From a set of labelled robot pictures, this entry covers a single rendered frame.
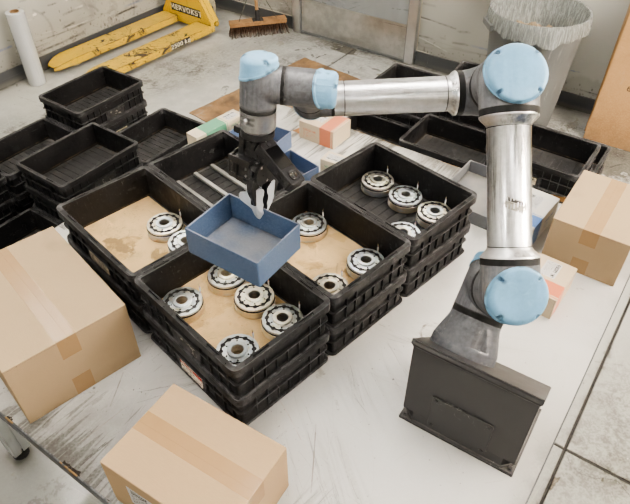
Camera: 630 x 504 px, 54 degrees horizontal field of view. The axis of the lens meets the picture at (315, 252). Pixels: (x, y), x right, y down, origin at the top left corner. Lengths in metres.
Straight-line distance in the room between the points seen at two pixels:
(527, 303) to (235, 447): 0.64
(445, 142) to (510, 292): 1.94
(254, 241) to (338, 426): 0.48
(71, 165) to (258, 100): 1.73
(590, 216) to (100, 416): 1.45
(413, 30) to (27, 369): 3.69
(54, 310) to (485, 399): 1.01
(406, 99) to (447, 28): 3.20
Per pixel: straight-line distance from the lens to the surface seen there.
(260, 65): 1.20
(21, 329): 1.58
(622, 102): 4.05
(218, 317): 1.56
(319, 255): 1.71
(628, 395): 2.69
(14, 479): 2.46
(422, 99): 1.36
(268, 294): 1.56
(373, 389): 1.58
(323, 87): 1.21
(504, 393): 1.31
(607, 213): 2.00
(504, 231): 1.24
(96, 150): 2.93
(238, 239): 1.40
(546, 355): 1.74
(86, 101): 3.34
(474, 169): 2.30
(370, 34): 4.82
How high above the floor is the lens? 1.98
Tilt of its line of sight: 42 degrees down
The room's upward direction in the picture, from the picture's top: straight up
